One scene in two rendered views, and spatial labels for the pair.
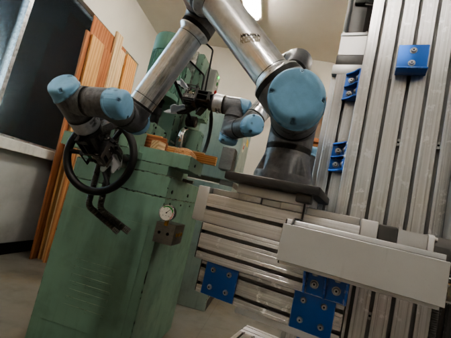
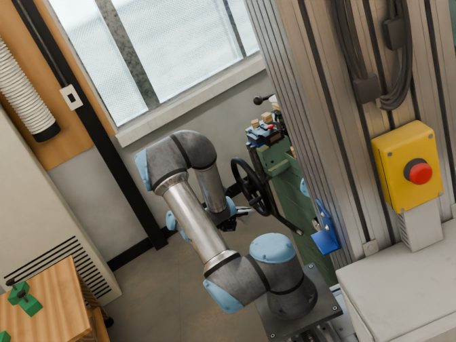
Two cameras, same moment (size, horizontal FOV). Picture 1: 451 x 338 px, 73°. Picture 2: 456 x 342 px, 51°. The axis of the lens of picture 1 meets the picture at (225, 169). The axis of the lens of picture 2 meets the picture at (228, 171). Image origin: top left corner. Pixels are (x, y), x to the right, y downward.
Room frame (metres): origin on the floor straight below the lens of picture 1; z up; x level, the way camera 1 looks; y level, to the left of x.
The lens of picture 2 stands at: (0.30, -1.08, 1.89)
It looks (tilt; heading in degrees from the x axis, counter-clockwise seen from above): 29 degrees down; 64
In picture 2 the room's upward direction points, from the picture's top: 23 degrees counter-clockwise
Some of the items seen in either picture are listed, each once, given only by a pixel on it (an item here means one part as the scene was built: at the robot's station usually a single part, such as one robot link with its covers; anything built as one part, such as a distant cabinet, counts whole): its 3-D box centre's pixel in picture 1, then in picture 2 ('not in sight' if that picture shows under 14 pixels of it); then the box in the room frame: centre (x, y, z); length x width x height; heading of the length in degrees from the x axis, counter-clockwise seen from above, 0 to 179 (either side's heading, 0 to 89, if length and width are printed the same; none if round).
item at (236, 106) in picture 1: (236, 107); not in sight; (1.18, 0.01, 1.12); 0.11 x 0.08 x 0.09; 79
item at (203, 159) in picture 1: (162, 150); not in sight; (1.43, 0.31, 0.92); 0.54 x 0.02 x 0.04; 79
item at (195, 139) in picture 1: (192, 142); not in sight; (1.59, 0.20, 1.02); 0.09 x 0.07 x 0.12; 79
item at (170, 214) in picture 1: (167, 214); (319, 224); (1.19, 0.18, 0.65); 0.06 x 0.04 x 0.08; 79
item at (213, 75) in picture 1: (211, 85); not in sight; (1.73, 0.19, 1.40); 0.10 x 0.06 x 0.16; 169
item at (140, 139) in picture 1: (123, 137); (269, 148); (1.26, 0.45, 0.91); 0.15 x 0.14 x 0.09; 79
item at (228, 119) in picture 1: (232, 130); not in sight; (1.17, 0.01, 1.03); 0.11 x 0.08 x 0.11; 28
